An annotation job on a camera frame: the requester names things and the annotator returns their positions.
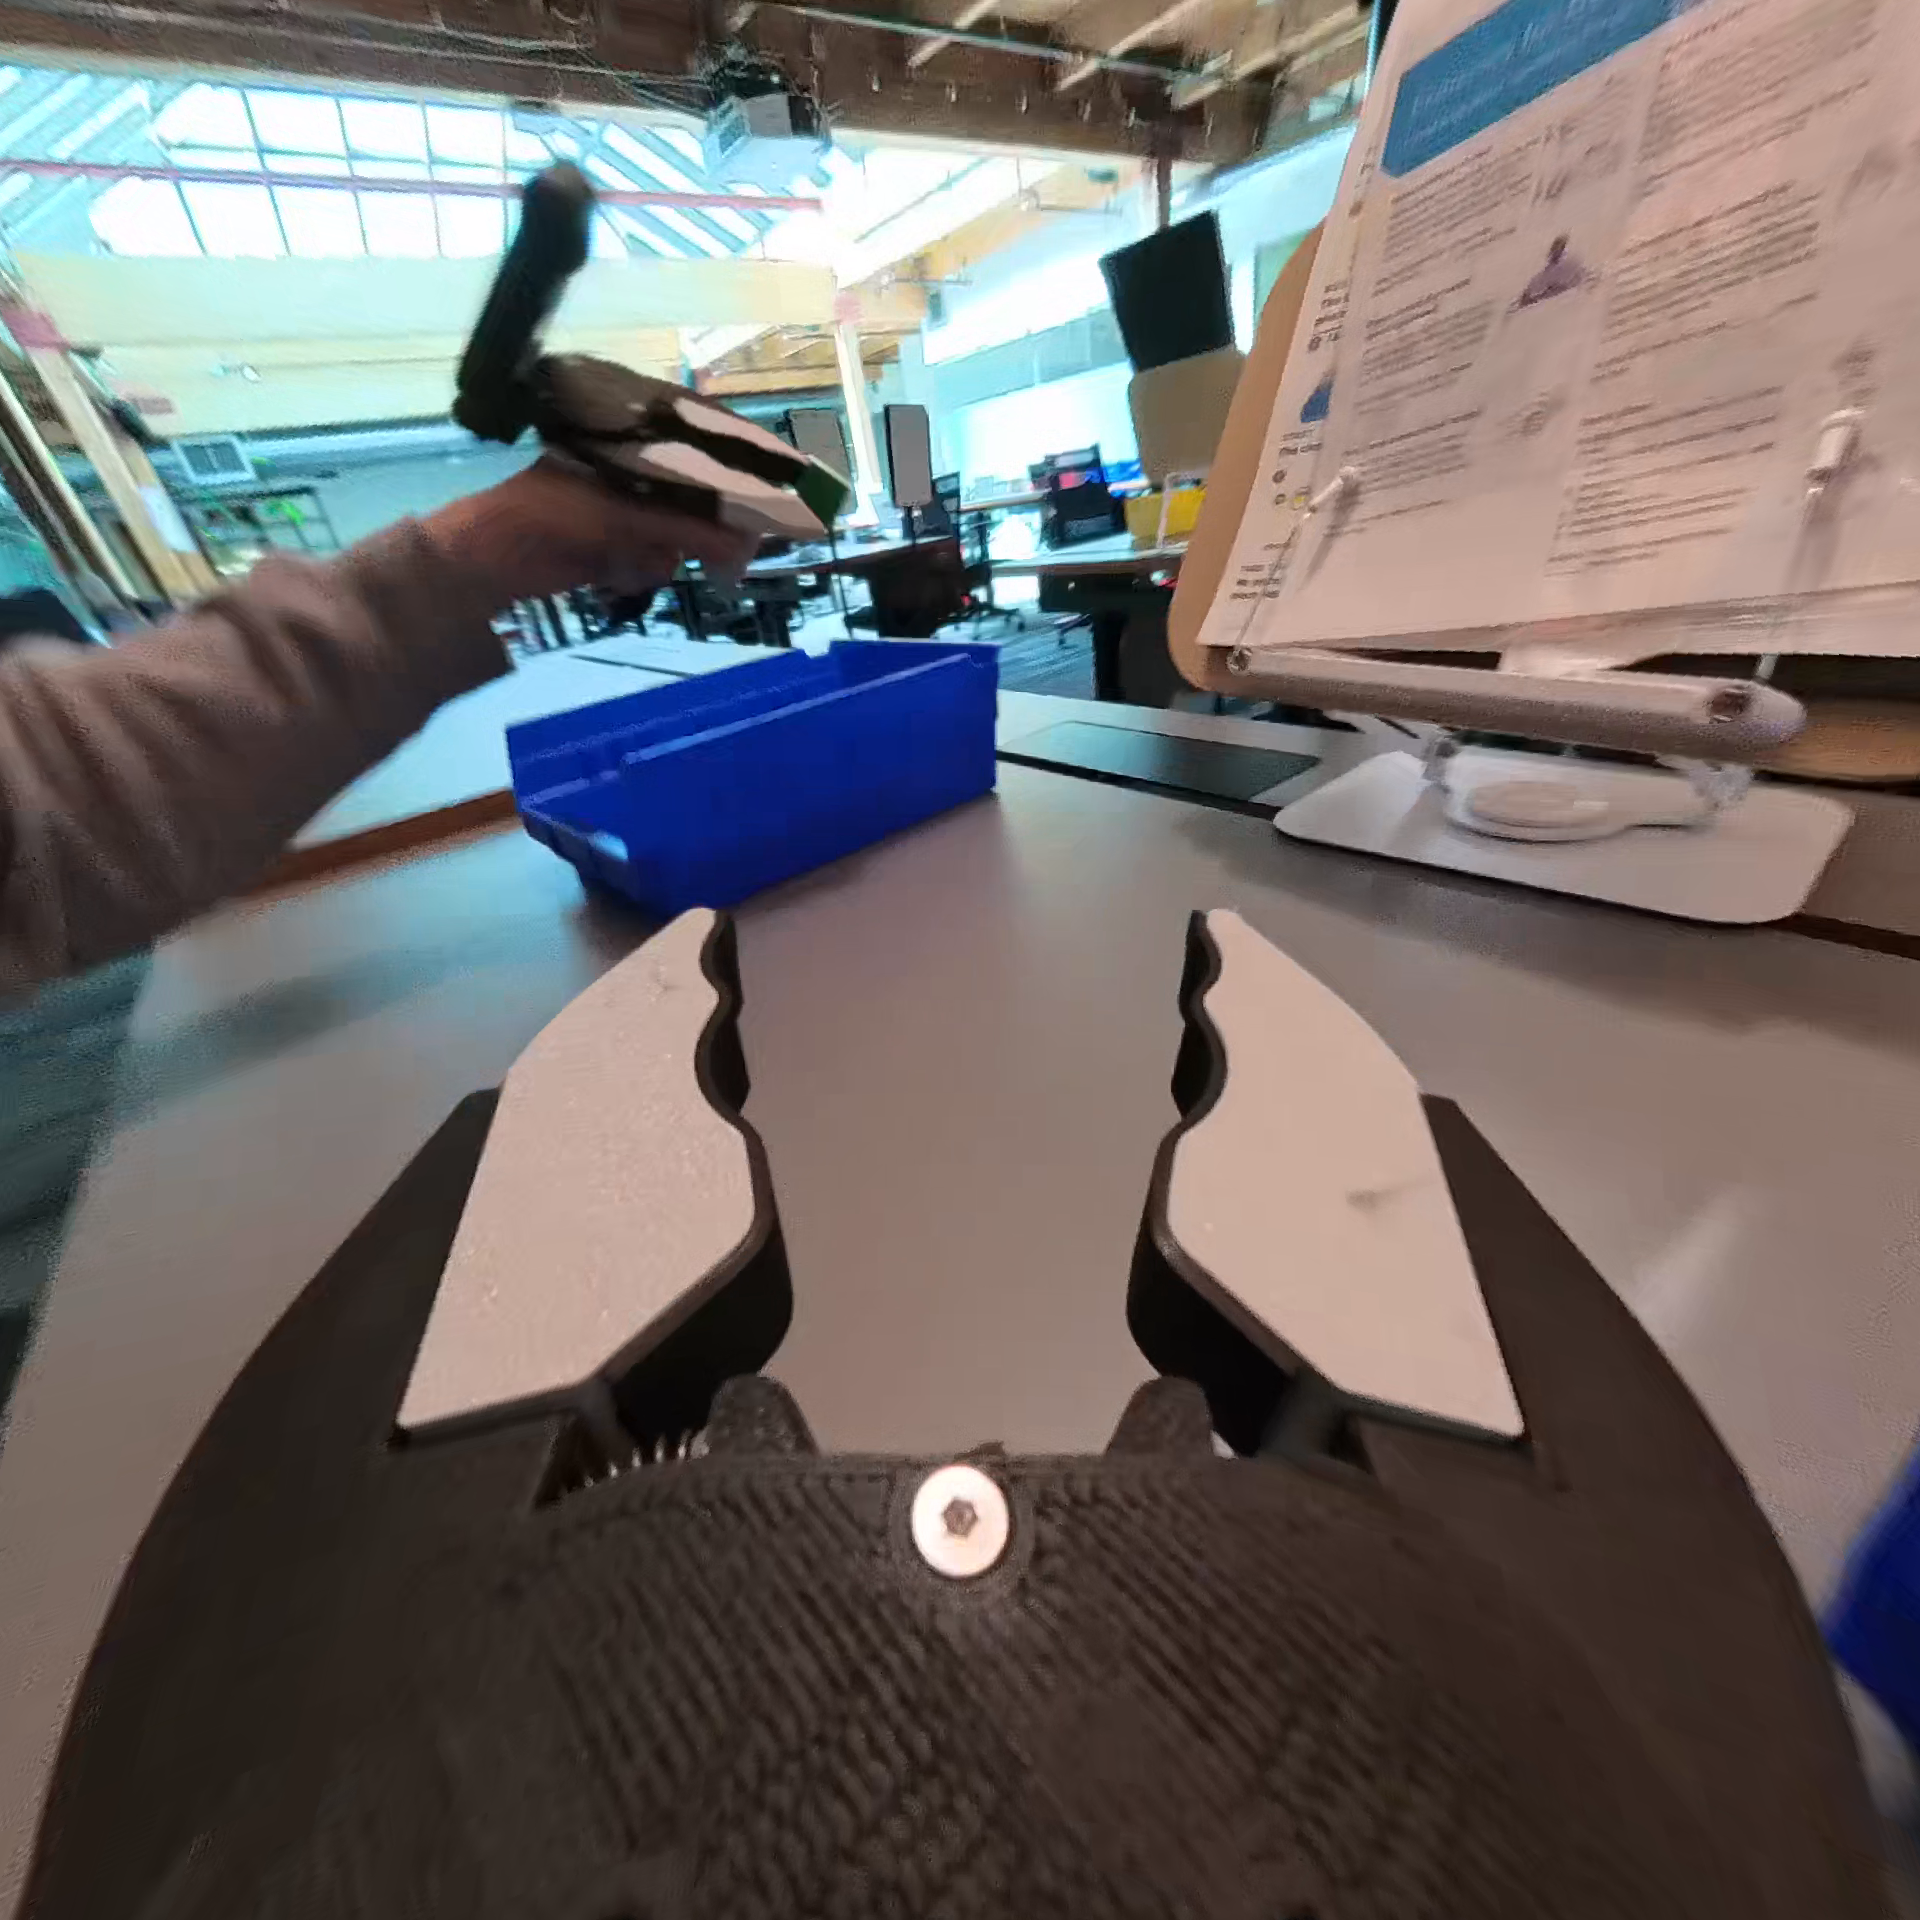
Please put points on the printed instruction sheet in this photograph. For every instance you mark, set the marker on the printed instruction sheet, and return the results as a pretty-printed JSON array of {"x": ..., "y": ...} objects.
[{"x": 1622, "y": 333}]

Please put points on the beige chair back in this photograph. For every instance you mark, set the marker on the beige chair back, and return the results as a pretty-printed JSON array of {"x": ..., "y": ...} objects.
[{"x": 1186, "y": 415}]

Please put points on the person's left forearm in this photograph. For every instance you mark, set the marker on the person's left forearm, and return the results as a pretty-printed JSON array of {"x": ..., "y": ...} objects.
[{"x": 181, "y": 721}]

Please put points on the person's left hand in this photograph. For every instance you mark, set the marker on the person's left hand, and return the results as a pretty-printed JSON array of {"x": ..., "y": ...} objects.
[{"x": 585, "y": 536}]

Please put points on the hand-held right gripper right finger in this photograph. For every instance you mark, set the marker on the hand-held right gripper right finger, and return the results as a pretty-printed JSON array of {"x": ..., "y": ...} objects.
[{"x": 1336, "y": 1216}]

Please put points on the grey desk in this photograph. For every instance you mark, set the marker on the grey desk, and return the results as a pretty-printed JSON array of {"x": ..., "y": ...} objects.
[{"x": 961, "y": 1021}]

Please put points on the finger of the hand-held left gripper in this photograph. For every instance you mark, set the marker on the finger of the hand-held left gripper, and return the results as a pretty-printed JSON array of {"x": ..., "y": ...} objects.
[{"x": 736, "y": 497}]

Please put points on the wooden document stand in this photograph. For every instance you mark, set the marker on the wooden document stand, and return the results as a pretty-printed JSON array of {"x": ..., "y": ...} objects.
[{"x": 1201, "y": 539}]

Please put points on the black desk mat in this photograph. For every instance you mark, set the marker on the black desk mat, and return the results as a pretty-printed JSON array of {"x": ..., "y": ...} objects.
[{"x": 1156, "y": 760}]

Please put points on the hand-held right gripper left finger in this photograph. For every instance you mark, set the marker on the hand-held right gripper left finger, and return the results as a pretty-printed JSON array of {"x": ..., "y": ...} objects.
[{"x": 601, "y": 1200}]

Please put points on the blue plastic bin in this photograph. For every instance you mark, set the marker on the blue plastic bin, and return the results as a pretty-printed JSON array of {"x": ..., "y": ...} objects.
[
  {"x": 1885, "y": 1606},
  {"x": 780, "y": 779}
]

